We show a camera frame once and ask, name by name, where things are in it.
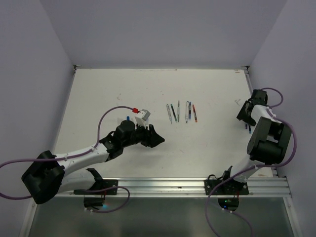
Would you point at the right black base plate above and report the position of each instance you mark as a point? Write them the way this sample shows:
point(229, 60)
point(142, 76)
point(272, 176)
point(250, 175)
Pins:
point(230, 188)

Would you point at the green barrel pen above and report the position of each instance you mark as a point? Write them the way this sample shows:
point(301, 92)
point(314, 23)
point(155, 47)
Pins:
point(174, 114)

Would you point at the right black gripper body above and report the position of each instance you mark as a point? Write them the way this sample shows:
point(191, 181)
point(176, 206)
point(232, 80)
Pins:
point(244, 115)

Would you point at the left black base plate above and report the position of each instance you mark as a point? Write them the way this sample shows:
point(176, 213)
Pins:
point(108, 186)

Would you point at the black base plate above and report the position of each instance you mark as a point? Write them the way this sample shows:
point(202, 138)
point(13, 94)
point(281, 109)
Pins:
point(230, 188)
point(108, 186)

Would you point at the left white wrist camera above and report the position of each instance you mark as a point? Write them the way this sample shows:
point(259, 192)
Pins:
point(142, 118)

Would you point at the aluminium front rail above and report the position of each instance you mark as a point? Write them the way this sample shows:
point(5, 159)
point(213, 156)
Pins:
point(167, 187)

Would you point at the clear grey pen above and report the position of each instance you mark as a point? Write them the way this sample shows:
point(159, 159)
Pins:
point(178, 110)

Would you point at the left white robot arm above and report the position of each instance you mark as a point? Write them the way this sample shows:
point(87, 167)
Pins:
point(48, 175)

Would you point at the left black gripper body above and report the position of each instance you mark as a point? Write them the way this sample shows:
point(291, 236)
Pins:
point(140, 135)

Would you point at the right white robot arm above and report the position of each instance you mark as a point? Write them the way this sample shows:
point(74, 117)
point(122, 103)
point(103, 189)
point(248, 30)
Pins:
point(270, 136)

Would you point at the clear slim pen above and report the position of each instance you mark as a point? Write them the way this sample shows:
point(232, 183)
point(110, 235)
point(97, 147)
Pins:
point(169, 113)

